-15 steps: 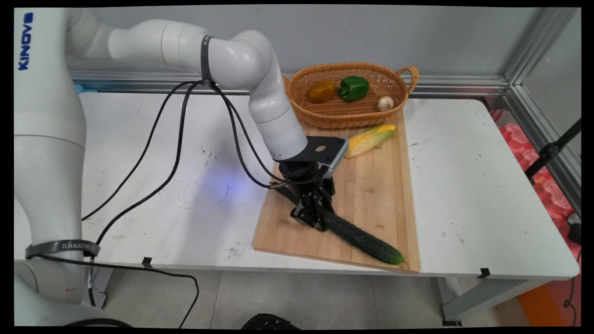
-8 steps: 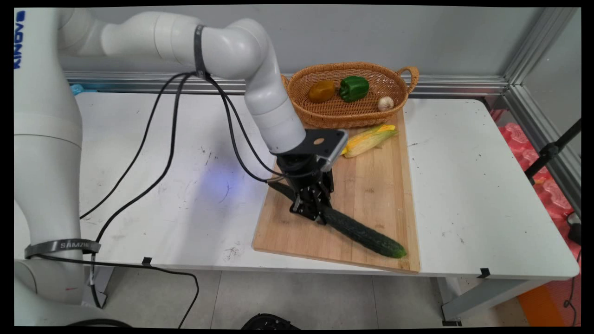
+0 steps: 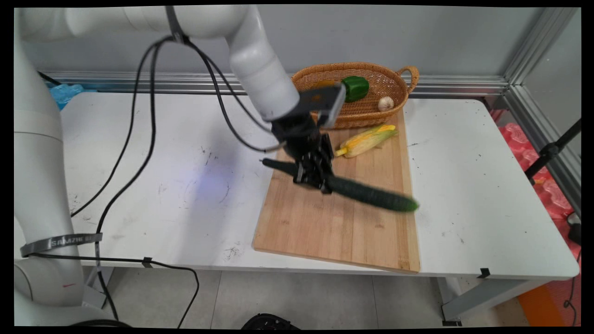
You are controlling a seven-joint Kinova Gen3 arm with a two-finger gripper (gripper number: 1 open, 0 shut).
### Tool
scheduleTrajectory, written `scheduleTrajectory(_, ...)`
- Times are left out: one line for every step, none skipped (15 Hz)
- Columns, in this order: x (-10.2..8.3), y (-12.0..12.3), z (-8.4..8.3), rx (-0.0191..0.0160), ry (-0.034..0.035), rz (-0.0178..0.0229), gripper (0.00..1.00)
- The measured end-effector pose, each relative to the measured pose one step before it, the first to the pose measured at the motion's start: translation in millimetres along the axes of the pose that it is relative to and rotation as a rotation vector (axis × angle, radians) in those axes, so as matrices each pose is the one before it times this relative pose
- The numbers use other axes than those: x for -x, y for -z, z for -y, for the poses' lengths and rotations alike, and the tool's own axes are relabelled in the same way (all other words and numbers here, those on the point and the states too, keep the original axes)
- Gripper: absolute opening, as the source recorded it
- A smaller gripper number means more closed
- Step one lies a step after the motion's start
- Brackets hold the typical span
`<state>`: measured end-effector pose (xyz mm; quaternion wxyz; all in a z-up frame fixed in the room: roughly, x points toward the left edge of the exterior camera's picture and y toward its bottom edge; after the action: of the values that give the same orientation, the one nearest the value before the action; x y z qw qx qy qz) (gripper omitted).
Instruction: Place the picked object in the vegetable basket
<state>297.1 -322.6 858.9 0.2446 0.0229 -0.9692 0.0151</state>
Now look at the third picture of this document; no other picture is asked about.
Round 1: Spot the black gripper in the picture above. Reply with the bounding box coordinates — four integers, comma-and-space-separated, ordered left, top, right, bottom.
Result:
271, 113, 336, 195

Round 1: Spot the long dark green cucumber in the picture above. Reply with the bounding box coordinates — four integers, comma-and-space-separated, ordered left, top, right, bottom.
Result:
261, 157, 420, 213

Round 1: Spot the green bell pepper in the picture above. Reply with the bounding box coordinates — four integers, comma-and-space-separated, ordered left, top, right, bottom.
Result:
341, 76, 370, 103

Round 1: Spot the corn cob with husk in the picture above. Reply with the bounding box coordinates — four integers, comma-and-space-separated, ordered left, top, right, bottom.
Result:
334, 124, 399, 158

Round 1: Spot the bamboo cutting board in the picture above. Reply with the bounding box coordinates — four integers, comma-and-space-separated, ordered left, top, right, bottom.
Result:
252, 109, 421, 273

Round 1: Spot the round black object on floor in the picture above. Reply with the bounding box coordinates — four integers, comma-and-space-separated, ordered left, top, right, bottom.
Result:
241, 313, 301, 330

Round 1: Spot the grey metal table leg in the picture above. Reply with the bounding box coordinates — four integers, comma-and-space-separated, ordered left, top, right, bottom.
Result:
80, 267, 115, 309
440, 277, 549, 326

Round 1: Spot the black tripod stand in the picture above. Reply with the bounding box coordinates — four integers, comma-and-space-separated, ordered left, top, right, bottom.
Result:
524, 118, 581, 185

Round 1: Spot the red foam floor mat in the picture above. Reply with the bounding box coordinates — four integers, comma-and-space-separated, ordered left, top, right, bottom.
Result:
496, 122, 581, 326

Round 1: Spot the blue foam floor mat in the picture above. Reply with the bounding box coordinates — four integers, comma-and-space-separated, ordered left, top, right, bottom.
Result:
48, 83, 85, 110

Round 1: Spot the black power adapter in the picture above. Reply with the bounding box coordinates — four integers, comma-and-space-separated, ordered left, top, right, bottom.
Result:
568, 212, 581, 245

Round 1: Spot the wrist camera box on bracket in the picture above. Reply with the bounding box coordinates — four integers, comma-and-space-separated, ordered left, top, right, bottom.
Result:
297, 84, 347, 129

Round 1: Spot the woven wicker basket with handles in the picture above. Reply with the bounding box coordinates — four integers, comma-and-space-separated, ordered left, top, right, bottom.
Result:
291, 62, 420, 130

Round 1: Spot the aluminium frame rail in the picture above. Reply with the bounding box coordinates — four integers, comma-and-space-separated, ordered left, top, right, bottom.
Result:
39, 70, 510, 96

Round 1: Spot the black cable with white label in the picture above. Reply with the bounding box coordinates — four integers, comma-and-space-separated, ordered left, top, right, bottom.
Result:
94, 35, 286, 321

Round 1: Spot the black cable on floor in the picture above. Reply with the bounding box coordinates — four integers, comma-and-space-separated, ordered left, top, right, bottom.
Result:
26, 252, 200, 328

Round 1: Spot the thin black cable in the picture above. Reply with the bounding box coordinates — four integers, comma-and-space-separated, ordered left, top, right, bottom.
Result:
70, 36, 274, 218

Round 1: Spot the black strap around arm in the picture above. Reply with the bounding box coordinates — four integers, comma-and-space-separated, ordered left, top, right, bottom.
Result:
164, 6, 190, 45

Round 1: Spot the aluminium frame corner post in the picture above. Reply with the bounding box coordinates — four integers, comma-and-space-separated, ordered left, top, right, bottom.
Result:
503, 7, 581, 215

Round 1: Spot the grey SAMZHE velcro strap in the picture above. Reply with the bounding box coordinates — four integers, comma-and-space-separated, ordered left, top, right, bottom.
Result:
20, 232, 104, 258

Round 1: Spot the thin black cord on mat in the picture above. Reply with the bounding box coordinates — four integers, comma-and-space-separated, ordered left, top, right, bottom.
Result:
563, 250, 581, 326

